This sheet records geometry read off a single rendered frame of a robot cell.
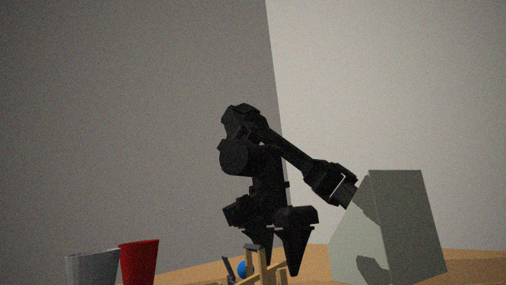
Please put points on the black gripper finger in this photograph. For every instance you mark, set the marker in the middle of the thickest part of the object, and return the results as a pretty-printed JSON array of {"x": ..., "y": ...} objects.
[
  {"x": 262, "y": 237},
  {"x": 294, "y": 242}
]

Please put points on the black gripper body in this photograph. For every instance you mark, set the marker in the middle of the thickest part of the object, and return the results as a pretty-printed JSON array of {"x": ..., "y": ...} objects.
[{"x": 281, "y": 215}]

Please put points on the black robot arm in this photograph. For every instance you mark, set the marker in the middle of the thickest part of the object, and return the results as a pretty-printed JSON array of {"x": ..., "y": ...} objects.
[{"x": 241, "y": 155}]

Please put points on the blue ball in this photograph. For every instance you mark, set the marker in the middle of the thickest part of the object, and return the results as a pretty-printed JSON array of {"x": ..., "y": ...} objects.
[{"x": 242, "y": 270}]

